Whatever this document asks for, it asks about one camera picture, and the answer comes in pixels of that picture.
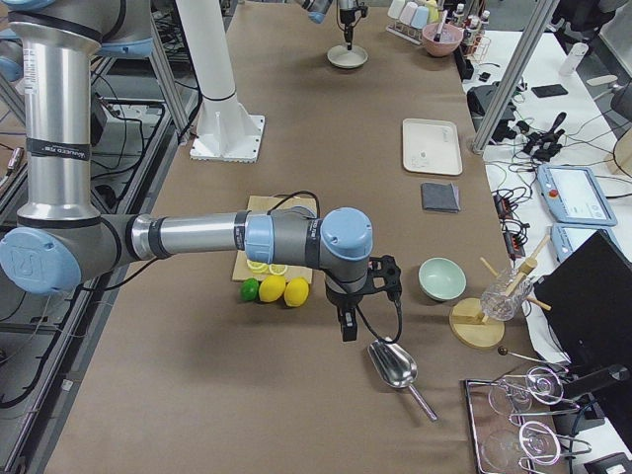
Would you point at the white column pedestal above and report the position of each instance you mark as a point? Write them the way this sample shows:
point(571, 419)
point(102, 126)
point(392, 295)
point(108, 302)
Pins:
point(225, 131)

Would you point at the wooden cup stand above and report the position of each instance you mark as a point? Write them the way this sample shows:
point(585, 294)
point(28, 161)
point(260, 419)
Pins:
point(476, 330)

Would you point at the green lime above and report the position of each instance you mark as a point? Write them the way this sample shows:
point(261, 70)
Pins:
point(249, 289)

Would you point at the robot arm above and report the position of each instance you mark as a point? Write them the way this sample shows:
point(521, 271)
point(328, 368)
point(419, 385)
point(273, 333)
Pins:
point(317, 11)
point(61, 240)

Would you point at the yellow lemon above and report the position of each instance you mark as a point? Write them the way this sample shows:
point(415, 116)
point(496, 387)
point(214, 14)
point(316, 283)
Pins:
point(272, 288)
point(296, 292)

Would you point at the blue teach pendant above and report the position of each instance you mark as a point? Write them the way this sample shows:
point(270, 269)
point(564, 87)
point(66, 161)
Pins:
point(573, 195)
point(567, 238)

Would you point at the mint green bowl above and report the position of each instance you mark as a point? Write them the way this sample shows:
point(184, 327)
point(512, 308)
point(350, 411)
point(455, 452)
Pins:
point(441, 279)

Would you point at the crystal glass cup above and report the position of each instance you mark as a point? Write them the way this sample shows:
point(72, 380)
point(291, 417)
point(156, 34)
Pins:
point(502, 298)

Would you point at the grey folded cloth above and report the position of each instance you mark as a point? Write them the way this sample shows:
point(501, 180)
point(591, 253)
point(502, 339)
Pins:
point(440, 197)

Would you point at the lemon slice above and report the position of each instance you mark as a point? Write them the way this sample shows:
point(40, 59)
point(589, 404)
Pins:
point(277, 269)
point(257, 267)

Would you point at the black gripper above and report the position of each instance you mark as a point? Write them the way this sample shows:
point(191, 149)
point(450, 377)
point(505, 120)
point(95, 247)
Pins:
point(342, 297)
point(348, 16)

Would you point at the pink bowl with ice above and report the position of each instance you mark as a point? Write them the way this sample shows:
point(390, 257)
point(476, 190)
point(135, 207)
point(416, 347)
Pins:
point(450, 38)

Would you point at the rack of pastel cups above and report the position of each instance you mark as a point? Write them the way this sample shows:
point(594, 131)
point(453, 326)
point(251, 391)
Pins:
point(408, 18)

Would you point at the steel scoop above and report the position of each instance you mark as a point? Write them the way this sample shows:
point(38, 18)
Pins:
point(397, 369)

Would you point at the wire glass holder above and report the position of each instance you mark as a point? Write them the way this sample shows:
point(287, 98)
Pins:
point(528, 443)

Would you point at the black monitor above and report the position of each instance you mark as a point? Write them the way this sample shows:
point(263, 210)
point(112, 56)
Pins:
point(590, 298)

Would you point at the cream round plate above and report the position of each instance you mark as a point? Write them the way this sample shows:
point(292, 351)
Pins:
point(342, 57)

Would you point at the aluminium frame post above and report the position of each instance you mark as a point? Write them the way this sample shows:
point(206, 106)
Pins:
point(525, 47)

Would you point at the cream rabbit tray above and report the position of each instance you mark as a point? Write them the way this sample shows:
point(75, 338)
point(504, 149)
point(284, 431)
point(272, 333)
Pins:
point(431, 146)

